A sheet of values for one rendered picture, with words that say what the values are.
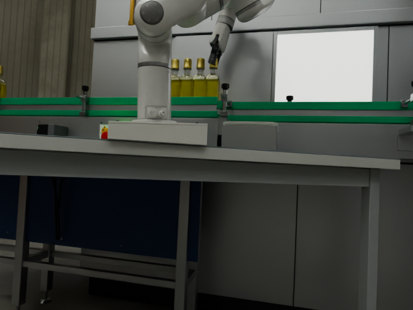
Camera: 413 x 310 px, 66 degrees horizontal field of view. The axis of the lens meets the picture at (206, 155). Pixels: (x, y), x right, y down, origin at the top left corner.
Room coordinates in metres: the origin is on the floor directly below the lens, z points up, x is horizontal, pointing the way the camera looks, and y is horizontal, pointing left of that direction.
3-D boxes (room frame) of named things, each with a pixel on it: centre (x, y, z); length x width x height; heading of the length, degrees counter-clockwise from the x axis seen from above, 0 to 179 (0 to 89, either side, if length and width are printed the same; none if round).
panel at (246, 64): (1.43, -0.26, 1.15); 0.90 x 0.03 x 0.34; 76
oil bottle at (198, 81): (1.37, 0.04, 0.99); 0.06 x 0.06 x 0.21; 77
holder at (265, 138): (1.11, -0.16, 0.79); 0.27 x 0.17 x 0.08; 166
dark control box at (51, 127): (1.31, 0.64, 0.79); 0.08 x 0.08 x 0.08; 76
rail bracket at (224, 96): (1.21, -0.06, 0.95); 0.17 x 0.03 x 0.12; 166
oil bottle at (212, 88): (1.35, -0.01, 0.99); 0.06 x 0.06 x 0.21; 75
